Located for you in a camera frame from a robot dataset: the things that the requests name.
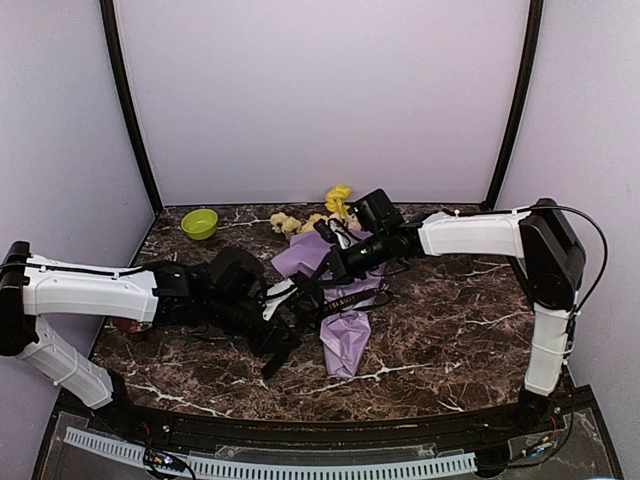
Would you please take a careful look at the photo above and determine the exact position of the black printed ribbon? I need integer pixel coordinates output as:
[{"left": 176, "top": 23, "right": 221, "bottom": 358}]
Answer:
[{"left": 262, "top": 273, "right": 393, "bottom": 378}]

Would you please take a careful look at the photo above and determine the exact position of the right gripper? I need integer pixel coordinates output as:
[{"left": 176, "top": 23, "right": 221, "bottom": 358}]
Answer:
[{"left": 311, "top": 229, "right": 391, "bottom": 285}]

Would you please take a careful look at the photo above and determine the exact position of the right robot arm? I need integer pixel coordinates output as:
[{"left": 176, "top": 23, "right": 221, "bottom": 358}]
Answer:
[{"left": 300, "top": 189, "right": 589, "bottom": 434}]

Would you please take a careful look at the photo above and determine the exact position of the yellow rose stem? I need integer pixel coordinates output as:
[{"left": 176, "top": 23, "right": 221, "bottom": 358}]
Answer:
[{"left": 325, "top": 184, "right": 352, "bottom": 219}]

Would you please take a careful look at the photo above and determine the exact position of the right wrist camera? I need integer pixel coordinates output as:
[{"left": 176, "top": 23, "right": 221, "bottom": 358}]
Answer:
[{"left": 352, "top": 188, "right": 404, "bottom": 236}]

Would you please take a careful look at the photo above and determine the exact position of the pink wrapping paper sheet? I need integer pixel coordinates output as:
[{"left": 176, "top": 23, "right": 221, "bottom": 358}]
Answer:
[{"left": 271, "top": 232, "right": 383, "bottom": 378}]

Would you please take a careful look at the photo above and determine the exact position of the left black frame post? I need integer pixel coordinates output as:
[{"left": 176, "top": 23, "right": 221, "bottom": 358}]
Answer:
[{"left": 99, "top": 0, "right": 164, "bottom": 216}]

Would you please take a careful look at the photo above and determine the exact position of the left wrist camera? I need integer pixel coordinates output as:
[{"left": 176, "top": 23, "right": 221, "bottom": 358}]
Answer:
[{"left": 206, "top": 247, "right": 266, "bottom": 301}]

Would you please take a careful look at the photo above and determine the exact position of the white slotted cable duct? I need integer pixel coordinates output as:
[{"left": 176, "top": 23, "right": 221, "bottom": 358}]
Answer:
[{"left": 63, "top": 427, "right": 477, "bottom": 479}]

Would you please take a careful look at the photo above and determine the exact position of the green plastic bowl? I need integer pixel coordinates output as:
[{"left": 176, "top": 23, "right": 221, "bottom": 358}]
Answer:
[{"left": 180, "top": 208, "right": 218, "bottom": 241}]

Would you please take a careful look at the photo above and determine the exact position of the red floral dish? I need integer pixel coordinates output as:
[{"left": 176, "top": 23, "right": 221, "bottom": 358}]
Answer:
[{"left": 111, "top": 318, "right": 152, "bottom": 334}]

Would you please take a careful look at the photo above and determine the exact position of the right black frame post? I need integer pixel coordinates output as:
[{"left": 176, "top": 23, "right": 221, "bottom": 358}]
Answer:
[{"left": 480, "top": 0, "right": 544, "bottom": 211}]

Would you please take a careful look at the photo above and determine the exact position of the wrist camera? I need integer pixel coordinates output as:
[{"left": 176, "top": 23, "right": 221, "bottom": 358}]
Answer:
[
  {"left": 352, "top": 188, "right": 404, "bottom": 236},
  {"left": 206, "top": 247, "right": 266, "bottom": 301}
]

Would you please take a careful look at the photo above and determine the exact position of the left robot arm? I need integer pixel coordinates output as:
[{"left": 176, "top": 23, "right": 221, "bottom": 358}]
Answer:
[{"left": 1, "top": 241, "right": 300, "bottom": 436}]

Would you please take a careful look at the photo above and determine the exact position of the yellow daisy bunch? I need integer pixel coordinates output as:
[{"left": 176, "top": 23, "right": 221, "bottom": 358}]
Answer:
[{"left": 270, "top": 212, "right": 328, "bottom": 239}]

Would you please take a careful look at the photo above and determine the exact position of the black frame post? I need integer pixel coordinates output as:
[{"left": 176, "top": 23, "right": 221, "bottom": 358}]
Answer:
[
  {"left": 99, "top": 0, "right": 164, "bottom": 216},
  {"left": 480, "top": 0, "right": 544, "bottom": 211}
]

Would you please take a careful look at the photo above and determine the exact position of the black front rail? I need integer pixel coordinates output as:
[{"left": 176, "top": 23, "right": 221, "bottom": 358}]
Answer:
[{"left": 54, "top": 387, "right": 596, "bottom": 454}]

